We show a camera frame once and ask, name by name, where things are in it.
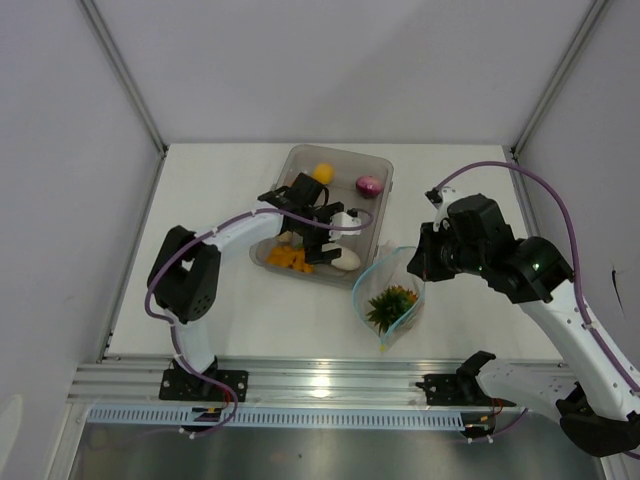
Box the left aluminium frame post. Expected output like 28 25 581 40
76 0 168 157

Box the purple toy onion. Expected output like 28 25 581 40
355 175 384 199

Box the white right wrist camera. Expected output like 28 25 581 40
425 186 461 232

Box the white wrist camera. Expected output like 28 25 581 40
328 211 362 241
425 186 461 232

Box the aluminium frame post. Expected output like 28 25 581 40
76 0 168 157
510 0 613 162

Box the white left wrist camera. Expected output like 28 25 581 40
328 211 362 241

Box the white toy radish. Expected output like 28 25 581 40
330 247 361 272

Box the clear grey plastic bin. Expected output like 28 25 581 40
249 144 394 290

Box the right aluminium frame post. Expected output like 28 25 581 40
510 0 613 162

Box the clear zip top bag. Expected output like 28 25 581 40
351 244 425 352

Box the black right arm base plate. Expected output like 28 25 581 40
414 373 515 407

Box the white toy garlic bulb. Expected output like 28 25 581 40
277 231 293 244

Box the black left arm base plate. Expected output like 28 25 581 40
158 367 249 403

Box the toy pineapple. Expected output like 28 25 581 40
367 285 418 334

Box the yellow toy lemon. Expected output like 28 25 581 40
312 163 335 185

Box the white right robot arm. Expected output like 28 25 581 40
407 187 639 457

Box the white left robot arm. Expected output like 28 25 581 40
143 173 365 400

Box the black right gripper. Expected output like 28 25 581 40
407 221 487 283

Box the white slotted cable duct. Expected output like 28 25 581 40
87 405 465 432

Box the yellow toy ginger root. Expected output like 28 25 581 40
266 245 314 274

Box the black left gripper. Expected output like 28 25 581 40
296 203 344 264

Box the aluminium table edge rail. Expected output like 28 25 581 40
67 357 461 409

